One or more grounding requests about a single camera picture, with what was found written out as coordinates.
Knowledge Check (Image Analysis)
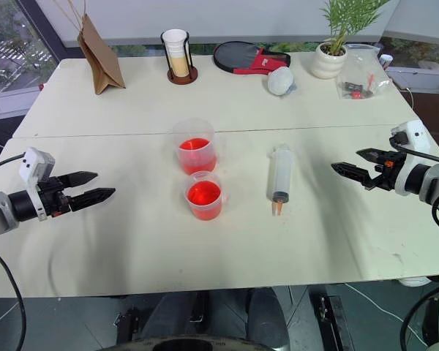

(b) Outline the small clear cup red liquid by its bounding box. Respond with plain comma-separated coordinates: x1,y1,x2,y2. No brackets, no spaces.
183,170,230,222

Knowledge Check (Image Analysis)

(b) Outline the white floor cable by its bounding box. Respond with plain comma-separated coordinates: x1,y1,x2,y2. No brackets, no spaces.
344,281,405,324

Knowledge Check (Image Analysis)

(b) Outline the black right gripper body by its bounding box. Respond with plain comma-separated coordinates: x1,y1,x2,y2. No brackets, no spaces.
363,151,408,192

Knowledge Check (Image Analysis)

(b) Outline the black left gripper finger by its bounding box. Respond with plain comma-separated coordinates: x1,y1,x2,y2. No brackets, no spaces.
58,170,98,188
70,187,117,213

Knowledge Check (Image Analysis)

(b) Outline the stack of white paper cups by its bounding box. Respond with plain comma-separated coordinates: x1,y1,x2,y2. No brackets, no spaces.
162,29,189,78

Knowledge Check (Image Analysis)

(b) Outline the black metal bracket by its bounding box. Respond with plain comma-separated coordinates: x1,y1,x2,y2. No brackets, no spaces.
113,306,144,345

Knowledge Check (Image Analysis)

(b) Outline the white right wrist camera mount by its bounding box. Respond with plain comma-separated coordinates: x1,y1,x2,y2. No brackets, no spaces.
389,120,431,195

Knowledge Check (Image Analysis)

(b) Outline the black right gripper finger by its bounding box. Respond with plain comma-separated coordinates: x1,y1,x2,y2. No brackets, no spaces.
330,162,380,188
355,147,386,165

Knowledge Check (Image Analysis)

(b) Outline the cup stack in holder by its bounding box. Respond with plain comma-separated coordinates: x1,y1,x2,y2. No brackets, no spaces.
160,30,200,86

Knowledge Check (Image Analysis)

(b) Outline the large clear plastic syringe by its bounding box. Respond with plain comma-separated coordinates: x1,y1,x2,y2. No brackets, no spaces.
266,143,294,217

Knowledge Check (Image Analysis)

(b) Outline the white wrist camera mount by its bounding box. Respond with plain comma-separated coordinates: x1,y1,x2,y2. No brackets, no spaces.
19,147,56,222
389,120,431,195

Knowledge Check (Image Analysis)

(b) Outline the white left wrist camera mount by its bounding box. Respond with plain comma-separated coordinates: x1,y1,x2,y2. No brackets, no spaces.
19,147,56,222

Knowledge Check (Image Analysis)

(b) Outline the black red paddle case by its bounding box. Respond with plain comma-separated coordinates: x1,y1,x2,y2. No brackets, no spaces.
212,40,292,77

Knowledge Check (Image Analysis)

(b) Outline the clear bag with small parts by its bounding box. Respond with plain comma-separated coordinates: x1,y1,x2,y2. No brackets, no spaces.
336,44,393,101

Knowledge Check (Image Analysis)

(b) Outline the black metal frame bar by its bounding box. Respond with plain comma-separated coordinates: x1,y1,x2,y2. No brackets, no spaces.
313,292,348,351

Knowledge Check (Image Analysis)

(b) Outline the white ribbed plant pot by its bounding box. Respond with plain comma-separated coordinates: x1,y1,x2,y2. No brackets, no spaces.
311,42,349,80

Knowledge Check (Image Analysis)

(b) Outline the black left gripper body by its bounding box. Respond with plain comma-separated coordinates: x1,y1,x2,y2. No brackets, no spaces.
39,175,74,218

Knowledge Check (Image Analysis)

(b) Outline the brown paper bag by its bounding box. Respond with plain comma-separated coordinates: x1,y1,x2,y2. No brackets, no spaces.
66,0,127,97

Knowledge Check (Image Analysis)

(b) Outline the dark brown side cabinet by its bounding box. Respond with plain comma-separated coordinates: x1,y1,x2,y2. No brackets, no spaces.
386,67,439,159

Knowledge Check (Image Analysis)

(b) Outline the large clear cup red liquid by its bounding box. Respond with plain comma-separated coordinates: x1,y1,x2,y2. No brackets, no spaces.
172,117,219,176

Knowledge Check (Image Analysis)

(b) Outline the green leafy plant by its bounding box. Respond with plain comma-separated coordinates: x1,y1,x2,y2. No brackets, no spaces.
319,0,389,56

